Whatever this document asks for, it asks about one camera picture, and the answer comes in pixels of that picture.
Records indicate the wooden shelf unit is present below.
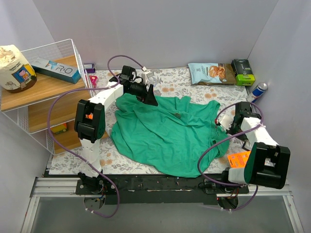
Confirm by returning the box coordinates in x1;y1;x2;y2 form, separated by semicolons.
0;55;109;156

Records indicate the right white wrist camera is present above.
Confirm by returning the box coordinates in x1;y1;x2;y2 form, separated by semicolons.
215;115;234;132

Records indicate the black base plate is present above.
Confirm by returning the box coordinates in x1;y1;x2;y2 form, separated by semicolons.
75;173;249;205

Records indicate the pink box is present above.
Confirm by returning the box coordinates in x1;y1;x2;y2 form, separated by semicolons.
89;75;98;88

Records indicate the white blue toothpaste box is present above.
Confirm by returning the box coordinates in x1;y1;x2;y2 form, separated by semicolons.
31;57;81;84

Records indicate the purple box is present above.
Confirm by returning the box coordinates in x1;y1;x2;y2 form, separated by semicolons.
84;64;96;74

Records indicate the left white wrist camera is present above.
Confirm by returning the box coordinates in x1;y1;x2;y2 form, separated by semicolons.
141;70;154;85

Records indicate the yellow box under shelf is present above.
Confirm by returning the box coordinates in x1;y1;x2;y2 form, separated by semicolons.
50;123;68;134

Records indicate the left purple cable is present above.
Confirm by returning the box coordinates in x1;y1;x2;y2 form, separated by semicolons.
47;55;146;218

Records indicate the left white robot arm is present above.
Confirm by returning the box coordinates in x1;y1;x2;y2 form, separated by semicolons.
74;66;158;194

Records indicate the white wire basket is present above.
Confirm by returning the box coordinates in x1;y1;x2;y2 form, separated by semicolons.
0;39;95;155

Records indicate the green black box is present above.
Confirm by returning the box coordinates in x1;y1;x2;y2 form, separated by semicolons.
231;59;255;86

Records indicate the green garment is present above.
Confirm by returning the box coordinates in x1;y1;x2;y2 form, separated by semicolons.
111;94;229;178

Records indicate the aluminium rail frame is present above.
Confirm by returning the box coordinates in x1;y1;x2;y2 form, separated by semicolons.
22;176;304;233

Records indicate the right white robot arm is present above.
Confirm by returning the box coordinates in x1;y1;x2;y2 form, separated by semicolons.
219;101;291;193

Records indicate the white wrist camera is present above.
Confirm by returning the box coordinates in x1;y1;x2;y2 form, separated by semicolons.
215;115;234;132
141;70;154;85

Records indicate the blue energy drink can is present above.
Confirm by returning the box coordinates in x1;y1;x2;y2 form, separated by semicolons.
246;83;268;103

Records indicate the light blue snack bag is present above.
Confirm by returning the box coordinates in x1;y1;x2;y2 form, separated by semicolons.
188;63;236;85

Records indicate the orange box right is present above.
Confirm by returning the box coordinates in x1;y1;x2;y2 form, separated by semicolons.
227;151;251;168

